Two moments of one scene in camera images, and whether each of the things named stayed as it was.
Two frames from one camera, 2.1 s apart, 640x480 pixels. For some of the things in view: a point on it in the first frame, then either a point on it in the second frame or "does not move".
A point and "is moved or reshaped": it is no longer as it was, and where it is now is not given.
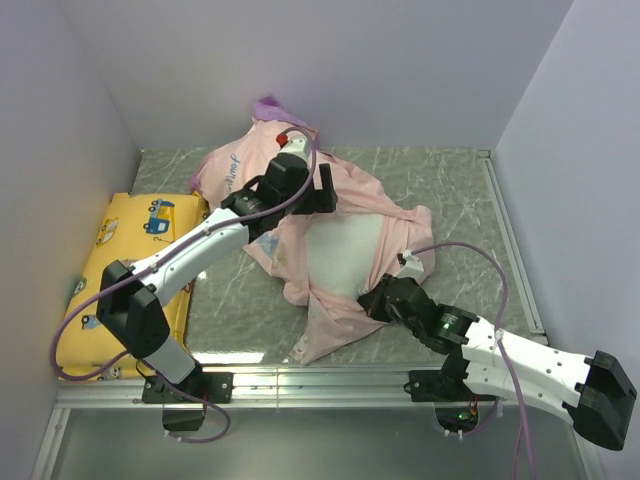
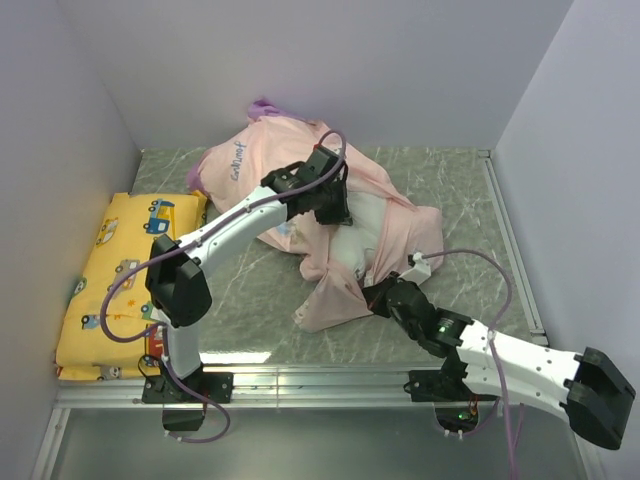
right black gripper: [373, 301] does not move
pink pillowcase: [336, 322] is moved or reshaped
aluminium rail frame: [96, 390] does not move
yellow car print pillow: [133, 226] does not move
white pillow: [342, 251] is moved or reshaped
